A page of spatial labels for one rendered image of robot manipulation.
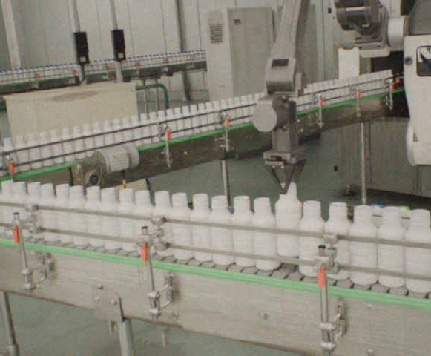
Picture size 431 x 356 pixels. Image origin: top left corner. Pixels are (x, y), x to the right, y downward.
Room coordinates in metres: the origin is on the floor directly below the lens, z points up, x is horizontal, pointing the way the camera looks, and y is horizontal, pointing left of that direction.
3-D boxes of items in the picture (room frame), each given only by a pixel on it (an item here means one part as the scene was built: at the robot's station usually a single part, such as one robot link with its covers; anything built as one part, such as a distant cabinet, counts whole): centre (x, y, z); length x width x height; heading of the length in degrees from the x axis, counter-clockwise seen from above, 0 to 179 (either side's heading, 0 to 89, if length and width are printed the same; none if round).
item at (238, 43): (7.79, -0.47, 0.96); 0.82 x 0.50 x 1.91; 131
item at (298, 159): (1.29, -0.16, 1.23); 0.07 x 0.07 x 0.09; 59
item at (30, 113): (5.73, 1.32, 0.59); 1.10 x 0.62 x 1.18; 131
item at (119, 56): (7.87, 1.12, 1.55); 0.17 x 0.15 x 0.42; 131
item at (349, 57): (5.17, -1.24, 1.22); 0.23 x 0.04 x 0.32; 41
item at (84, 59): (7.52, 1.54, 1.55); 0.17 x 0.15 x 0.42; 131
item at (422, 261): (1.12, -0.40, 1.08); 0.06 x 0.06 x 0.17
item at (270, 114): (1.25, -0.15, 1.40); 0.12 x 0.09 x 0.12; 148
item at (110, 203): (1.54, 0.29, 1.08); 0.06 x 0.06 x 0.17
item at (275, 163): (1.27, -0.16, 1.23); 0.07 x 0.07 x 0.09; 59
